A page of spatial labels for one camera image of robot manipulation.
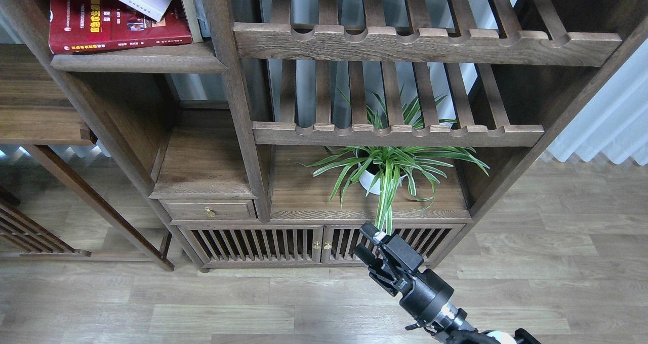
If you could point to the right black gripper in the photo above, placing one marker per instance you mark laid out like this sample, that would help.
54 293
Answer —
425 296

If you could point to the red cover book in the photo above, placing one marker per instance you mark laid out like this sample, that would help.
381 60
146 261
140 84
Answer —
100 25

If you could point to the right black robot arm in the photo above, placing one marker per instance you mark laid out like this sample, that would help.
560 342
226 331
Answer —
461 331

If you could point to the right slatted cabinet door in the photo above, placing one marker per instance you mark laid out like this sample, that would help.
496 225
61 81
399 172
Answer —
429 240

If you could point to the slatted cabinet door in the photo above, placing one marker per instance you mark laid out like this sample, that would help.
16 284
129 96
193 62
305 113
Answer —
429 240
266 245

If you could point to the white plant pot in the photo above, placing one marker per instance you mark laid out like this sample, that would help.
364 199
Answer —
367 177

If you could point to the spider plant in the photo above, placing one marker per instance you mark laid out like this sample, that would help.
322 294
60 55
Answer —
419 165

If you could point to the left slatted cabinet door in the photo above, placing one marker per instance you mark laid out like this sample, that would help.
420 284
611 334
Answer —
266 245

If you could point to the dark wooden bookshelf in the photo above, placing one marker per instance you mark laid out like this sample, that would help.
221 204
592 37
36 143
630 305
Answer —
232 118

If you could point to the small wooden drawer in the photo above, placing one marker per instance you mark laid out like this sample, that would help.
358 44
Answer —
209 210

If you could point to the white curtain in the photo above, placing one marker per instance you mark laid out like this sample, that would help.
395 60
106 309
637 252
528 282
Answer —
614 122

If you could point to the white upright book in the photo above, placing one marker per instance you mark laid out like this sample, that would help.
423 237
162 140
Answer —
202 19

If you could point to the brown upright book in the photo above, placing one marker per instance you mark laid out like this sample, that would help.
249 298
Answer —
191 16

